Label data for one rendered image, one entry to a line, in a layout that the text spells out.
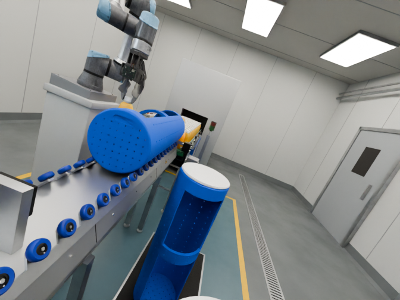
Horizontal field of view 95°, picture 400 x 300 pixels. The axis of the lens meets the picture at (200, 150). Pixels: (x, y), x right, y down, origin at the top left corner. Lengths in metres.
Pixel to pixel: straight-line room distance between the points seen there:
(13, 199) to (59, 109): 0.95
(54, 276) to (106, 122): 0.53
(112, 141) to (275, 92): 5.45
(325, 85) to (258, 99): 1.82
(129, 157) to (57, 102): 0.71
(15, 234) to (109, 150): 0.45
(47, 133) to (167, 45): 5.25
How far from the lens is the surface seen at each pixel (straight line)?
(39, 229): 0.65
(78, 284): 1.05
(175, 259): 1.12
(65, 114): 1.39
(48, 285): 0.62
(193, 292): 1.64
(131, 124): 0.82
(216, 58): 6.00
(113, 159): 0.88
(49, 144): 1.50
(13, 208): 0.53
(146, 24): 0.90
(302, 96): 6.19
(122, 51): 1.40
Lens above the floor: 1.36
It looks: 13 degrees down
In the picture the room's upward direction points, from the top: 22 degrees clockwise
